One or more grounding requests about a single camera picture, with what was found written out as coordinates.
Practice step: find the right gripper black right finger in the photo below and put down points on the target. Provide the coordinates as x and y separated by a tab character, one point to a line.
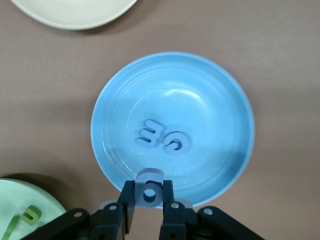
175	222

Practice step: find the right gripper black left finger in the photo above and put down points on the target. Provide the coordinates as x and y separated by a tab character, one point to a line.
110	222

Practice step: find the blue foam letter g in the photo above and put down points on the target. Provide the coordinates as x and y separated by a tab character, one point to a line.
150	175

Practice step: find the green foam letter u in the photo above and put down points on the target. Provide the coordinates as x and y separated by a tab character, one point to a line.
32	222

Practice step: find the blue foam letter c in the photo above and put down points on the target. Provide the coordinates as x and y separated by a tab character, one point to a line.
184	143

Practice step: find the blue foam letter m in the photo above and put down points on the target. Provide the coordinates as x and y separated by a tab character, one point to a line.
158	136

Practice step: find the green foam letter B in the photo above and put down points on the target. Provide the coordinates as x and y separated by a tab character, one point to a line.
10	227

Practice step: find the green plate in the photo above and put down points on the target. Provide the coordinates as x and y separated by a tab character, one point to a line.
15	197

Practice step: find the blue plate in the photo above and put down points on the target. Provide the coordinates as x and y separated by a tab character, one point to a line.
200	100

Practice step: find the brown table mat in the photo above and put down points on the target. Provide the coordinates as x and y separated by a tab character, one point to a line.
275	50

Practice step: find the beige plate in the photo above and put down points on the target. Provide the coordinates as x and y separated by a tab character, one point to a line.
75	12

